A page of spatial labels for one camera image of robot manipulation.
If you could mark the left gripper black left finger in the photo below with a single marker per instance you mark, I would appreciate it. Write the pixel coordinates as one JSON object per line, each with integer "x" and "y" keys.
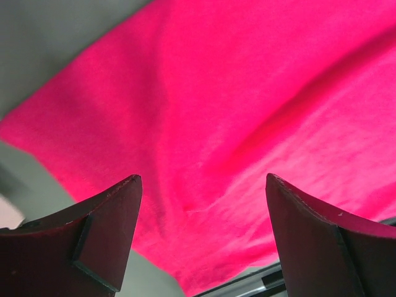
{"x": 81, "y": 250}

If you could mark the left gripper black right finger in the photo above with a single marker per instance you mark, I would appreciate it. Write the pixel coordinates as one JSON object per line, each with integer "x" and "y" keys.
{"x": 327, "y": 251}

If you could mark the red t-shirt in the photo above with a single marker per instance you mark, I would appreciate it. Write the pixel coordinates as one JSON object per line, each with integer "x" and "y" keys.
{"x": 203, "y": 99}

